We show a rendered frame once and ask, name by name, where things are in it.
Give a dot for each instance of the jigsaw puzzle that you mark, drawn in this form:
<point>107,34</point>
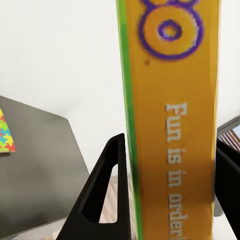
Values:
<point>6,140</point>

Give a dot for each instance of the board game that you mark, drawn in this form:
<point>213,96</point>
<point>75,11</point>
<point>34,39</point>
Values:
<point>170,67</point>

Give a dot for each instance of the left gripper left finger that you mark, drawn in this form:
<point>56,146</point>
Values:
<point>83,220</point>

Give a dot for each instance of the desk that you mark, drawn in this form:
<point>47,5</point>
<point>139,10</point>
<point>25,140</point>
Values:
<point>41,181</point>

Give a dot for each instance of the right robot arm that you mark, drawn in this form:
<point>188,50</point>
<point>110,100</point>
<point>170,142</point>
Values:
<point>218,211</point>

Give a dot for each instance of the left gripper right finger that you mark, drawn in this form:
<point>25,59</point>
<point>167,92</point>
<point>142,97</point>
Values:
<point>227,183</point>

